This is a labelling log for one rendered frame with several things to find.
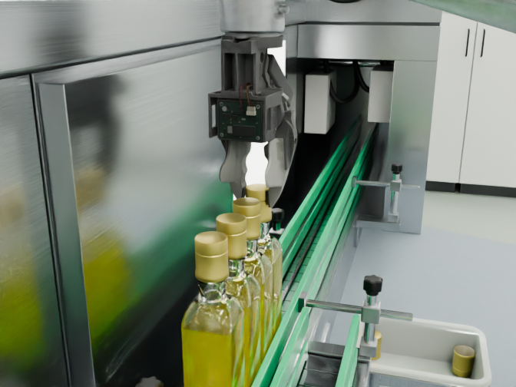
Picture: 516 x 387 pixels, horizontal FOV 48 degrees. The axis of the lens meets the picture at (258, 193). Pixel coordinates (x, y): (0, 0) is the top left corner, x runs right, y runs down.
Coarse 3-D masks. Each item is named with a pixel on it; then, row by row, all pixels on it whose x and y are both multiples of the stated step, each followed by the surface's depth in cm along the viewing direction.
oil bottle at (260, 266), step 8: (256, 256) 71; (264, 256) 72; (248, 264) 70; (256, 264) 70; (264, 264) 71; (256, 272) 70; (264, 272) 70; (272, 272) 74; (264, 280) 70; (272, 280) 74; (264, 288) 70; (272, 288) 75; (264, 296) 71; (272, 296) 75; (264, 304) 71; (272, 304) 76; (264, 312) 72; (272, 312) 76; (264, 320) 72; (272, 320) 76; (264, 328) 72; (272, 328) 77; (264, 336) 73; (264, 344) 73; (264, 352) 74
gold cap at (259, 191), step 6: (246, 186) 75; (252, 186) 75; (258, 186) 75; (264, 186) 75; (246, 192) 74; (252, 192) 74; (258, 192) 74; (264, 192) 74; (258, 198) 74; (264, 198) 74; (264, 204) 74; (264, 210) 75; (270, 210) 76; (264, 216) 75; (270, 216) 76; (264, 222) 75
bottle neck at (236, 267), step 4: (244, 256) 66; (228, 260) 65; (232, 260) 65; (236, 260) 65; (240, 260) 65; (228, 264) 65; (232, 264) 65; (236, 264) 65; (240, 264) 65; (232, 268) 65; (236, 268) 65; (240, 268) 65; (232, 272) 65; (236, 272) 65; (240, 272) 66; (244, 272) 66; (228, 276) 65; (232, 276) 65; (236, 276) 65; (240, 276) 66
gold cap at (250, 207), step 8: (240, 200) 70; (248, 200) 70; (256, 200) 70; (240, 208) 68; (248, 208) 68; (256, 208) 69; (248, 216) 69; (256, 216) 69; (248, 224) 69; (256, 224) 69; (248, 232) 69; (256, 232) 70
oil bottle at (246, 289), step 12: (252, 276) 67; (228, 288) 65; (240, 288) 65; (252, 288) 66; (240, 300) 64; (252, 300) 66; (252, 312) 66; (252, 324) 66; (252, 336) 67; (252, 348) 67; (252, 360) 68; (252, 372) 68
